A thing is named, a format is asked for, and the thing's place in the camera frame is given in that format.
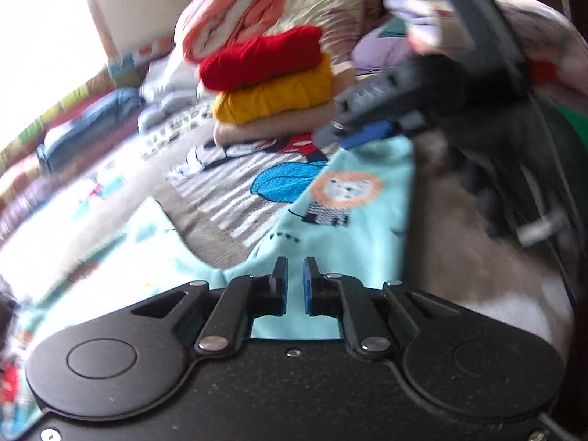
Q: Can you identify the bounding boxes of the folded beige garment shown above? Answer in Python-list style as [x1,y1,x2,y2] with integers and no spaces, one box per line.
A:
[214,101,340,148]

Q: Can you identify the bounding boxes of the cream quilt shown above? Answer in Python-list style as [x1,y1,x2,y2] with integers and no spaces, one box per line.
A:
[262,0,383,79]

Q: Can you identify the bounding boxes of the cartoon mouse printed blanket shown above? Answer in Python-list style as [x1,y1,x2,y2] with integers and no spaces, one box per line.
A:
[0,96,575,354]

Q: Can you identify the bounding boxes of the pink quilt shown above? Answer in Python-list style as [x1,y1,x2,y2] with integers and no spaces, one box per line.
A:
[175,0,322,62]

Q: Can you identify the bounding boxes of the light blue plush pillow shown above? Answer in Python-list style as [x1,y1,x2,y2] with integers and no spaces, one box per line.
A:
[138,89,199,135]

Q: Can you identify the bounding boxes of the folded yellow sweater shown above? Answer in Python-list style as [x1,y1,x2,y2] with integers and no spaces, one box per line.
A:
[211,53,334,125]

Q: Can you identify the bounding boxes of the folded blue blanket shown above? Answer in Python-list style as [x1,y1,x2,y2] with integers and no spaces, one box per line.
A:
[37,87,145,175]

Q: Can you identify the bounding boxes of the folded red sweater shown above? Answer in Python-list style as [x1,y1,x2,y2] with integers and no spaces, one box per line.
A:
[198,25,325,93]

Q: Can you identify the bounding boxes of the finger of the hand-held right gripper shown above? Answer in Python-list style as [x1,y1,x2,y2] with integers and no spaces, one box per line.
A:
[334,65,426,122]
[315,117,426,150]

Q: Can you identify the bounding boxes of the mint green printed garment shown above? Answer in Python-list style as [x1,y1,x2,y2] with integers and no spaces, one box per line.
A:
[0,138,416,441]

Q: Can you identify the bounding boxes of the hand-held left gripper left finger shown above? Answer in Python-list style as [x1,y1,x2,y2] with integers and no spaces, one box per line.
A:
[131,256,289,356]

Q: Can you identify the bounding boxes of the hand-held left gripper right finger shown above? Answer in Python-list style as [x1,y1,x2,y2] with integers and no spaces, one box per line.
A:
[303,256,460,356]

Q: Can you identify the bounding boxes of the white pillow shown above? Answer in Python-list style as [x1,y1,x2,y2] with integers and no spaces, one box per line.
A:
[142,50,203,98]

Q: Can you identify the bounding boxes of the purple garment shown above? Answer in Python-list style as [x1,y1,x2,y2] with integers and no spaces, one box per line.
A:
[351,23,423,76]

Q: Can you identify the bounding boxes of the pile of mixed clothes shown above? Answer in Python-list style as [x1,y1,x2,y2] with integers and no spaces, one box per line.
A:
[383,0,588,115]

